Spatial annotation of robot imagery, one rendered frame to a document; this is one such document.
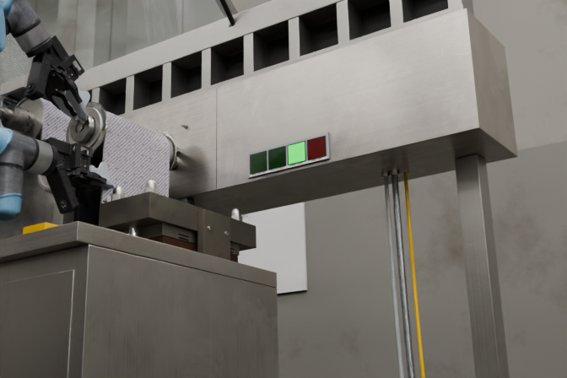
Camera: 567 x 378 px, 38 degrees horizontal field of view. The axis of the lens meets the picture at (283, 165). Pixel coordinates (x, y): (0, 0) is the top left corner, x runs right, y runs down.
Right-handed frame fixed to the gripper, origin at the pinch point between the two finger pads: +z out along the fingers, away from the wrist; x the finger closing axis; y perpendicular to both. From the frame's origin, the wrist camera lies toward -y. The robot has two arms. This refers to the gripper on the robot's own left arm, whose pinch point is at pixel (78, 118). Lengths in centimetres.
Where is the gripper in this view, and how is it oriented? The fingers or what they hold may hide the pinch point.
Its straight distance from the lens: 210.2
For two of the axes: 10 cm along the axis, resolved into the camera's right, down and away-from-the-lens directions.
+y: 3.5, -5.7, 7.5
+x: -8.2, 2.0, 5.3
